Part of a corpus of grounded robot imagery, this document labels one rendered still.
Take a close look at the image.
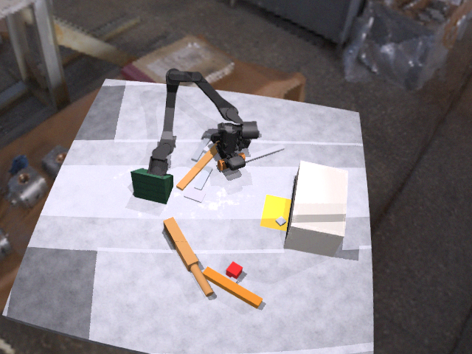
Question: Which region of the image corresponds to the red block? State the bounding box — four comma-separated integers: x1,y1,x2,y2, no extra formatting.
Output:
226,262,243,279

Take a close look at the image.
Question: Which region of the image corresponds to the orange block with cylindrical handle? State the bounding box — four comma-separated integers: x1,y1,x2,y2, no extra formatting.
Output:
163,217,214,297

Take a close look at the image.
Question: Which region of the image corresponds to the orange bar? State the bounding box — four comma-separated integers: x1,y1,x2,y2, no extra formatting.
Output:
202,266,263,309
176,142,218,191

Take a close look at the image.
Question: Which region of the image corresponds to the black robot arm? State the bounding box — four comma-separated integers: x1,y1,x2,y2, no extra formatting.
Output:
147,69,259,176

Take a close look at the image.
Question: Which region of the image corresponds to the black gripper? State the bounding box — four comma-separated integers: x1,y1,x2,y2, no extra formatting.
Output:
210,131,246,171

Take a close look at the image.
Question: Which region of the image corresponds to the brown cylinder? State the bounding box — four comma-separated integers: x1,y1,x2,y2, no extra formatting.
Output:
218,144,285,171

